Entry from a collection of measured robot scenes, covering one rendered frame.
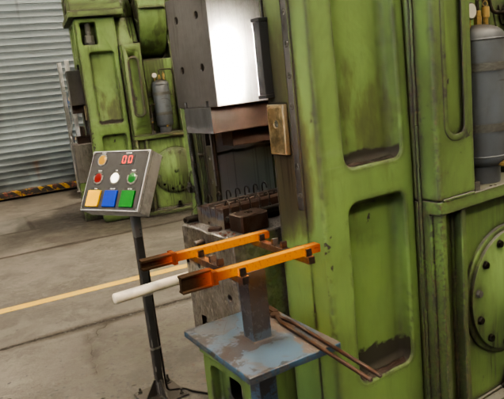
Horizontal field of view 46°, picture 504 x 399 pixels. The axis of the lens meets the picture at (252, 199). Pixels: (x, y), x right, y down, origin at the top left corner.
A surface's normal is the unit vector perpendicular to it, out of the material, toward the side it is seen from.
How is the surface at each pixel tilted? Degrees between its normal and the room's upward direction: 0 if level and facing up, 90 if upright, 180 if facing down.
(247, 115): 90
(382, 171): 90
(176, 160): 86
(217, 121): 90
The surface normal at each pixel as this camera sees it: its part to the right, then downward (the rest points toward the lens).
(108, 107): 0.34, 0.13
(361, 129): 0.56, 0.09
